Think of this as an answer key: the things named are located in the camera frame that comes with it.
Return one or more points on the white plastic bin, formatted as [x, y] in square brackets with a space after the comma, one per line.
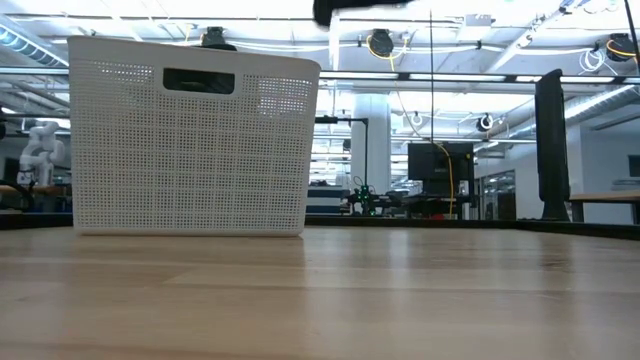
[190, 160]

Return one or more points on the black garment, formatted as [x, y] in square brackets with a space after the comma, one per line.
[350, 5]

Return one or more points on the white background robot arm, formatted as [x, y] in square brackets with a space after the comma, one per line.
[40, 150]

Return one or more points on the background robot with green lights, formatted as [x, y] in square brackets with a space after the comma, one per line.
[365, 197]

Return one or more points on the black box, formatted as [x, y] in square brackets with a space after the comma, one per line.
[430, 165]

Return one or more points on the round grey light fixture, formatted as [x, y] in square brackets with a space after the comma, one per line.
[381, 42]

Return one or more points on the thin vertical rod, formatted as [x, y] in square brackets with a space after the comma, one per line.
[431, 75]

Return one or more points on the small black ceiling reel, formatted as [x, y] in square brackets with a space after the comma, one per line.
[484, 122]

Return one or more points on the wooden background table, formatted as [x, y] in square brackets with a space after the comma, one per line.
[610, 196]

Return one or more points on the thin black pole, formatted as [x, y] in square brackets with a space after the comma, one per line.
[632, 30]

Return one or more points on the black camera stand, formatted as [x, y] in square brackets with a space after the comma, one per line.
[350, 120]

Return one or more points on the black metal table frame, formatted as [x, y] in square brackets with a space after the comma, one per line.
[400, 222]

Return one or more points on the grey horizontal rail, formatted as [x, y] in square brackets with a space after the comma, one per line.
[360, 75]

